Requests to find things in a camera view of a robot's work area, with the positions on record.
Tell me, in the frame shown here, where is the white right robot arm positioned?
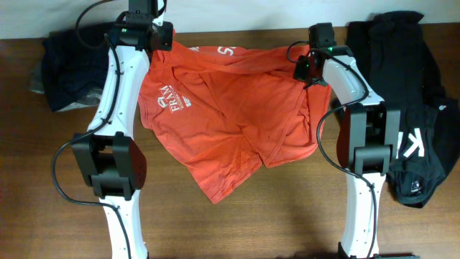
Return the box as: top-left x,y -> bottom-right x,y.
295,46 -> 400,258

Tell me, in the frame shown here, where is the black t-shirt with white letters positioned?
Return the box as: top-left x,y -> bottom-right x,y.
346,11 -> 459,209

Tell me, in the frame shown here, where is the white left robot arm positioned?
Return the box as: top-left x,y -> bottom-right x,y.
70,1 -> 173,258

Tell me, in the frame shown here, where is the folded navy blue garment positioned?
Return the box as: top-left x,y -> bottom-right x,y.
41,22 -> 114,101

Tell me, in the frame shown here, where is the orange t-shirt with white print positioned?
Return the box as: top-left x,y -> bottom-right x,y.
138,42 -> 331,204

